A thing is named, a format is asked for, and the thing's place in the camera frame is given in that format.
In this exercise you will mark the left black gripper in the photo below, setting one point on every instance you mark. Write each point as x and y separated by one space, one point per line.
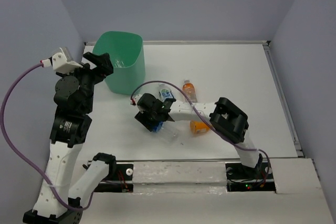
102 70

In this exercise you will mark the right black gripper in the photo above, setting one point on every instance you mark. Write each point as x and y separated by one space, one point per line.
141 116

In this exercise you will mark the blue label plastic bottle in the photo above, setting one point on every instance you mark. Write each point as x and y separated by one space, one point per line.
165 132

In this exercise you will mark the white green label bottle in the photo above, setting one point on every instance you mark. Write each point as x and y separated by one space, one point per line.
165 92

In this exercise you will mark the clear bottle blue-white cap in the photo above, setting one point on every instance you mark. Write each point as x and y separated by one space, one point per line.
119 63

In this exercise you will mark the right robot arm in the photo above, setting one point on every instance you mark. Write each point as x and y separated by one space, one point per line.
223 117

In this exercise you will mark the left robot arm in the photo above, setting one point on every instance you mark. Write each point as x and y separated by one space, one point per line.
58 200

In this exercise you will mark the green plastic bin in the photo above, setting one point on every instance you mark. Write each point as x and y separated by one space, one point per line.
128 47

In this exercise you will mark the short orange juice bottle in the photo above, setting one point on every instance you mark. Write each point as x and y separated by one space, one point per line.
198 128

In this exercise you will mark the tall orange label bottle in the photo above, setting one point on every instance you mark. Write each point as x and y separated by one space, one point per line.
189 89

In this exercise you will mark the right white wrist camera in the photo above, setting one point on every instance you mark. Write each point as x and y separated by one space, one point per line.
135 100

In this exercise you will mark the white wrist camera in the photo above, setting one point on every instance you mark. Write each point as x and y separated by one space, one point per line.
63 62
135 100

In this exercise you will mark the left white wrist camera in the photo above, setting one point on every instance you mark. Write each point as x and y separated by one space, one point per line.
63 62

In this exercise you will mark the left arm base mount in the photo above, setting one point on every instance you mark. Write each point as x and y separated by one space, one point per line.
120 182

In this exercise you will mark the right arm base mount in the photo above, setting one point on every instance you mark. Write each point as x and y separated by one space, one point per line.
239 180

